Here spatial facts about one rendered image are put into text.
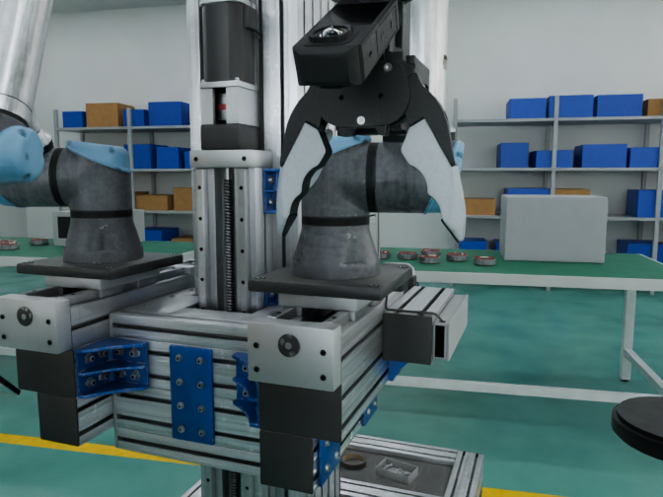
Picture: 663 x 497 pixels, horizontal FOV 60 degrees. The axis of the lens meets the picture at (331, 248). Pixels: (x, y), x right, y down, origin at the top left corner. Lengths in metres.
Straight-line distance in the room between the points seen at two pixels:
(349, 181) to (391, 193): 0.07
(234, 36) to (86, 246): 0.48
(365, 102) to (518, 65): 6.58
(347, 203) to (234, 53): 0.38
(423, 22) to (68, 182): 0.71
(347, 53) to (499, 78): 6.62
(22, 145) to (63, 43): 7.89
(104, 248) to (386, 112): 0.84
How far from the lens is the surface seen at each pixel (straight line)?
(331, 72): 0.36
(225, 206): 1.14
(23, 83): 0.92
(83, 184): 1.18
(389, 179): 0.90
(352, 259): 0.93
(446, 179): 0.42
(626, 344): 3.80
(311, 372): 0.83
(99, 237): 1.17
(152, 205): 7.31
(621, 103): 6.55
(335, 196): 0.92
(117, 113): 7.56
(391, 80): 0.43
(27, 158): 0.86
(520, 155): 6.36
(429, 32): 0.92
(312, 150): 0.45
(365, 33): 0.38
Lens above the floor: 1.20
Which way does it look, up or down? 7 degrees down
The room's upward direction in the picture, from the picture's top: straight up
